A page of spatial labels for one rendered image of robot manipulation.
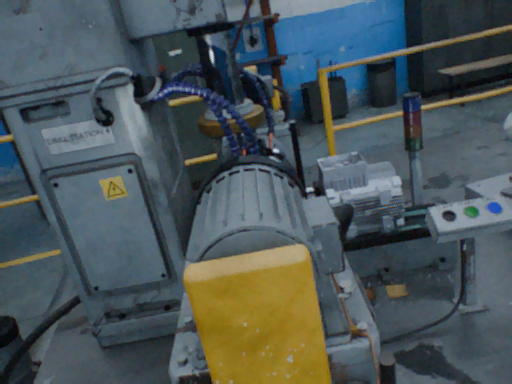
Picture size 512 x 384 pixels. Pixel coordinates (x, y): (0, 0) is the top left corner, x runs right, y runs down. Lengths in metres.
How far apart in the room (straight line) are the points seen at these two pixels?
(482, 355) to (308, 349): 0.68
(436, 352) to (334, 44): 5.66
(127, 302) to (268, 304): 0.83
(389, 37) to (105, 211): 5.97
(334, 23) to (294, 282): 6.12
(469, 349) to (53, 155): 1.03
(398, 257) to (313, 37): 5.26
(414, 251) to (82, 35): 1.01
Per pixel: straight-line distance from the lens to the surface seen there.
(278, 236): 0.51
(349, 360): 0.64
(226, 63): 1.15
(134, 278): 1.21
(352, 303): 0.68
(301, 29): 6.37
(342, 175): 1.23
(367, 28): 6.66
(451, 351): 1.15
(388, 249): 1.34
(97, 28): 1.04
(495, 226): 1.14
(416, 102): 1.58
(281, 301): 0.47
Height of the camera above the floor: 1.58
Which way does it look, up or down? 22 degrees down
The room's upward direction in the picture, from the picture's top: 12 degrees counter-clockwise
